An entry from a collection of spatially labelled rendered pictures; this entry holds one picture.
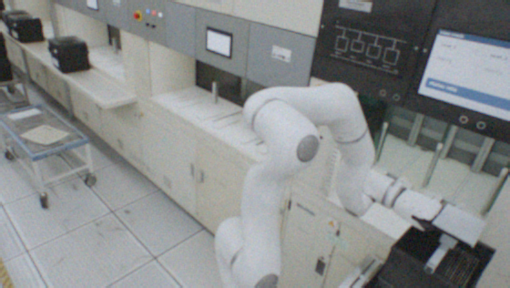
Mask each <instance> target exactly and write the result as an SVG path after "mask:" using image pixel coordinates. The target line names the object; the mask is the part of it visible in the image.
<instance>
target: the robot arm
mask: <svg viewBox="0 0 510 288"><path fill-rule="evenodd" d="M243 117H244V120H245V122H246V124H247V126H248V127H249V128H250V129H251V131H254V132H255V133H256V134H257V135H258V136H259V137H260V138H261V139H262V140H263V141H264V142H265V143H266V148H267V158H266V159H265V160H262V161H260V162H257V163H255V164H254V165H252V166H251V167H250V169H249V170H248V172H247V175H246V177H245V180H244V183H243V188H242V193H241V199H240V216H233V217H230V218H227V219H226V220H225V221H223V222H222V223H221V224H220V225H219V227H218V229H217V231H216V233H215V238H214V243H215V254H216V260H217V264H218V268H219V274H220V278H221V281H222V286H223V288H274V287H275V286H276V285H277V283H278V281H279V279H280V277H281V269H282V258H281V237H280V230H279V214H280V207H281V202H282V199H283V195H284V192H285V189H286V187H287V184H288V183H289V182H290V180H291V178H292V176H294V175H295V174H297V173H298V172H300V171H302V170H305V169H307V168H308V167H309V166H310V165H311V164H312V163H313V162H314V161H315V160H316V158H317V157H318V152H319V148H320V136H319V133H318V130H317V128H316V127H315V126H327V127H328V129H329V131H330V132H331V135H332V137H333V139H334V141H335V143H336V145H337V147H338V149H339V151H340V153H341V154H342V162H341V165H340V167H339V171H338V175H337V180H336V190H337V194H338V197H339V199H340V203H341V205H342V207H343V208H344V209H345V210H346V211H347V212H348V213H349V214H351V216H353V217H357V218H361V217H362V216H363V215H364V214H365V213H366V212H367V211H368V210H369V209H370V208H371V206H372V204H373V203H374V202H378V203H380V204H381V205H382V206H383V207H385V208H387V209H389V210H391V209H393V211H394V212H395V213H396V214H397V215H399V216H400V217H401V218H402V219H403V220H405V221H408V222H410V223H411V224H412V225H414V226H416V227H417V228H418V229H420V230H422V231H437V232H440V233H443V234H445V235H447V236H451V237H452V238H453V239H455V240H457V241H458V240H459V238H457V237H455V236H453V235H452V234H450V233H448V232H446V231H444V230H442V229H440V228H438V227H436V226H435V225H434V224H433V221H434V220H435V219H436V218H437V216H438V215H439V214H440V213H441V212H442V210H443V209H444V208H445V206H444V205H442V204H440V203H439V202H438V201H436V200H434V199H432V198H428V197H425V196H423V195H422V194H420V193H418V192H415V191H413V190H407V188H405V187H404V186H403V184H402V183H401V182H400V181H397V180H394V179H390V178H388V177H386V176H384V175H383V174H381V173H380V172H378V171H376V170H372V169H371V166H372V164H373V161H374V157H375V150H374V146H373V144H372V139H371V136H370V133H369V131H368V129H367V126H366V123H365V120H364V115H363V112H362V108H361V106H360V103H359V100H358V98H357V97H356V95H355V93H354V92H353V91H352V90H351V89H350V88H349V87H348V86H346V85H344V84H342V83H329V84H324V85H320V86H316V87H271V88H266V89H264V90H262V91H260V92H257V93H256V94H254V95H252V96H251V97H250V98H249V99H248V100H247V101H246V103H245V105H244V107H243ZM438 211H439V212H438ZM437 212H438V214H437ZM436 214H437V215H436Z"/></svg>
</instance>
